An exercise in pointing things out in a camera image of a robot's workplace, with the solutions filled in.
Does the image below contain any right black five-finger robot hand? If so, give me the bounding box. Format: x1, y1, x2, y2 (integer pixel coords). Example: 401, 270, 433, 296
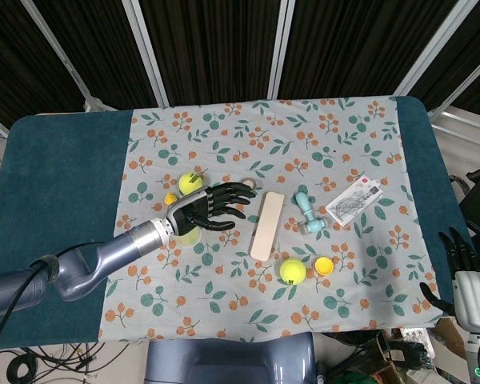
419, 226, 480, 332

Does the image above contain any left black five-finger robot hand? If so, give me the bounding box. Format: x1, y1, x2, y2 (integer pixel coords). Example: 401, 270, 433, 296
165, 182, 258, 238

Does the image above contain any yellow-green tennis ball small print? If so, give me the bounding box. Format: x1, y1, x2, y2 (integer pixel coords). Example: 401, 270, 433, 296
178, 171, 205, 196

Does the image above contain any plain yellow-green tennis ball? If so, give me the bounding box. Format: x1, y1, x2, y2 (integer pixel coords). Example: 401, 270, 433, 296
178, 230, 201, 247

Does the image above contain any yellow-green tennis ball Teloon print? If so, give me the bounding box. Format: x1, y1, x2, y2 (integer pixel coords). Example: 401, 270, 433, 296
278, 258, 307, 286

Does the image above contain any cardboard box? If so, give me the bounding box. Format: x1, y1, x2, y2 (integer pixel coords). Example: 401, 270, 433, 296
374, 315, 467, 384

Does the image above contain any pink rectangular cutlery case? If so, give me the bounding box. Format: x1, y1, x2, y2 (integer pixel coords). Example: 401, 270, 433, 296
249, 191, 286, 262

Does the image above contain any spare black robot hand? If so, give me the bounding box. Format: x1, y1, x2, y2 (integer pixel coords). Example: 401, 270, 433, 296
386, 338, 430, 372

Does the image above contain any floral leaf and berry cloth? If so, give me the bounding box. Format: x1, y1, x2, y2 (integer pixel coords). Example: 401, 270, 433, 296
98, 95, 442, 344

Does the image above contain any light blue toy hammer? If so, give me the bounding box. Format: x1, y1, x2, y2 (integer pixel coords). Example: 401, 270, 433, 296
294, 191, 326, 234

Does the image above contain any teal table cover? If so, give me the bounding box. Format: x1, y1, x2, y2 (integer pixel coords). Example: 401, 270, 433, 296
0, 95, 478, 350

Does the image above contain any yellow jagged eggshell cup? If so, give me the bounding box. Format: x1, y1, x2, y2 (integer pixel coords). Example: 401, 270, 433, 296
314, 257, 334, 277

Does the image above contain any blue robot torso base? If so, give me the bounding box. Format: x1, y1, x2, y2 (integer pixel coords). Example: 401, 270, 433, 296
145, 333, 318, 384

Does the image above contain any clear packet with printed card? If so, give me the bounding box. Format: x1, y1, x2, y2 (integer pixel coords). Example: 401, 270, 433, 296
325, 177, 382, 225

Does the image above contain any white partition frame post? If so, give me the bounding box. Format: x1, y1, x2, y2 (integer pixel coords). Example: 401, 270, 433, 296
266, 0, 298, 100
20, 0, 117, 113
121, 0, 170, 108
394, 0, 479, 98

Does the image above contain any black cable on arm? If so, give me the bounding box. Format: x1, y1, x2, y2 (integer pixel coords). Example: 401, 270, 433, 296
0, 255, 62, 354

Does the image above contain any black coiled floor cable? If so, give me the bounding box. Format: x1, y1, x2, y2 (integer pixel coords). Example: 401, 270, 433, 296
6, 351, 40, 379

